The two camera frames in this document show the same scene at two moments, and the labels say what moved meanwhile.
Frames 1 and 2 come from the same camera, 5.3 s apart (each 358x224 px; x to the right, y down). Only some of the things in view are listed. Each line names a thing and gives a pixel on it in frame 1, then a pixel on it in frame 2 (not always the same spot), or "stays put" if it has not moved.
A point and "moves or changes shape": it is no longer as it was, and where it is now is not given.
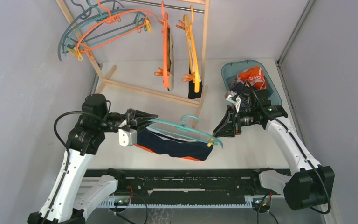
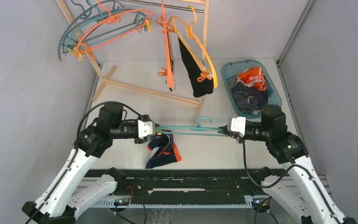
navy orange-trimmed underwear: x=162 y=143 → x=164 y=151
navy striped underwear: x=245 y=105 stays put
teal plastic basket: x=230 y=71 stays put
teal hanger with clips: x=182 y=124 moves or changes shape
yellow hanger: x=190 y=34 → x=190 y=30
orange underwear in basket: x=255 y=75 stays put
